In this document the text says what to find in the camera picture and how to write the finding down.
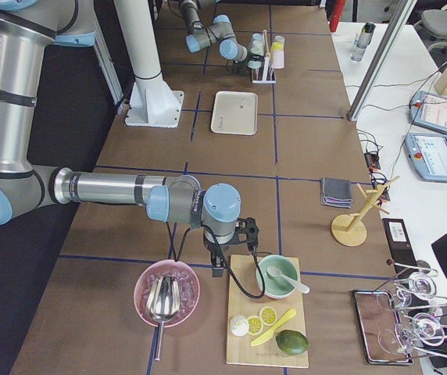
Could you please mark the white spoon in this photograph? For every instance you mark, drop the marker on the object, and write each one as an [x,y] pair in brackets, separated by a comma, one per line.
[276,272]

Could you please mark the folded grey cloth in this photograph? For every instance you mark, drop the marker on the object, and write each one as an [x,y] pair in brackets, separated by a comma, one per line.
[336,192]

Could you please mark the far teach pendant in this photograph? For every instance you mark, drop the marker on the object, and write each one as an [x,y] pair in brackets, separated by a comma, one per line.
[429,110]

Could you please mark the lemon slice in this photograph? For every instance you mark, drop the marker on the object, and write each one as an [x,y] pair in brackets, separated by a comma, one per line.
[268,316]
[255,325]

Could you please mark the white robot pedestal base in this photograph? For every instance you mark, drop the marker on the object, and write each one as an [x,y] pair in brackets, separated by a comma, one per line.
[152,102]

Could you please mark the aluminium frame post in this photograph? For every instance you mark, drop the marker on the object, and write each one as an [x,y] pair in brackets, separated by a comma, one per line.
[396,24]

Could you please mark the pink cup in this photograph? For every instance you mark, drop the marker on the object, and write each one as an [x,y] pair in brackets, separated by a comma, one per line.
[277,60]

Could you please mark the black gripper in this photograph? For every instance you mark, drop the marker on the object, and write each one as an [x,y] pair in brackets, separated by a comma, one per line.
[238,66]
[212,250]

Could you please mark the green cup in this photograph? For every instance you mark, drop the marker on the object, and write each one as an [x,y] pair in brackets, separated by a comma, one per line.
[254,64]

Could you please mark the cream rabbit serving tray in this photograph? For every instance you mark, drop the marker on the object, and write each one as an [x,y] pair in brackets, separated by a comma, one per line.
[235,112]

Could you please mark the black box with label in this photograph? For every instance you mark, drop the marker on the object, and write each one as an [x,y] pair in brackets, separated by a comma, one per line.
[398,241]

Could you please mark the cream white cup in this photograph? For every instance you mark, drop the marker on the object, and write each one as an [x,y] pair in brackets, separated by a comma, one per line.
[256,47]

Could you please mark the wooden mug tree stand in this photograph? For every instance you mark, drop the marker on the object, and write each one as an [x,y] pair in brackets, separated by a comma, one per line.
[348,229]

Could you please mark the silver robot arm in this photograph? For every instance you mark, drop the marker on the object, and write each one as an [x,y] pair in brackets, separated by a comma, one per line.
[199,36]
[71,122]

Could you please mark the black metal tray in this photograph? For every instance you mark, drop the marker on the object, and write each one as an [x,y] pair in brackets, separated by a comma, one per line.
[377,321]

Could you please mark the clear water bottle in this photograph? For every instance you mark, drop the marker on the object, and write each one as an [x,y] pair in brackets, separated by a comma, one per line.
[362,41]

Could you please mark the white wire cup rack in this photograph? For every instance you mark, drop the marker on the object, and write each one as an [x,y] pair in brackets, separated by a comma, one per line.
[265,74]

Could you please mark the wine glass rack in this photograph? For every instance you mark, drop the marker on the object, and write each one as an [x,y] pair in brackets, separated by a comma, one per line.
[415,295]

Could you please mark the near teach pendant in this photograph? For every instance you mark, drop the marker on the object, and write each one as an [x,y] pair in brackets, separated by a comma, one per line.
[428,155]

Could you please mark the yellow cup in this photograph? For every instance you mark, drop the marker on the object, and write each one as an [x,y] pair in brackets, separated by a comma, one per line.
[276,46]

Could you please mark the pink bowl with ice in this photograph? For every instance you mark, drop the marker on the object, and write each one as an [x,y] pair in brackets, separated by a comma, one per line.
[189,288]

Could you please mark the wooden cutting board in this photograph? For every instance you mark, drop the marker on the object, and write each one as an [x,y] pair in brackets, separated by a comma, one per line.
[239,350]

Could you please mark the yellow plastic knife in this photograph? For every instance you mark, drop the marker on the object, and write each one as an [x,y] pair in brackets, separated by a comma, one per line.
[269,333]

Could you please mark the teach pendant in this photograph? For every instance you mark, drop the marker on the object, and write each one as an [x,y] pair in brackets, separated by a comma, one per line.
[428,155]
[429,110]

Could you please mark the grey cup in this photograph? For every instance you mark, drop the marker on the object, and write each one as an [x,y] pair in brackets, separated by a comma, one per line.
[279,39]

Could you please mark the office chair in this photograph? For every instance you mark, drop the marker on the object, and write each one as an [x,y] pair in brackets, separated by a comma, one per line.
[446,23]

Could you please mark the green avocado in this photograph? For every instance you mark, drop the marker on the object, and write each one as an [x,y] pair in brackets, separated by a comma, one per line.
[292,342]

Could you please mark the metal ice scoop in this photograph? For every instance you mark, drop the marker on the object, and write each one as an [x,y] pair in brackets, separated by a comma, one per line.
[162,305]

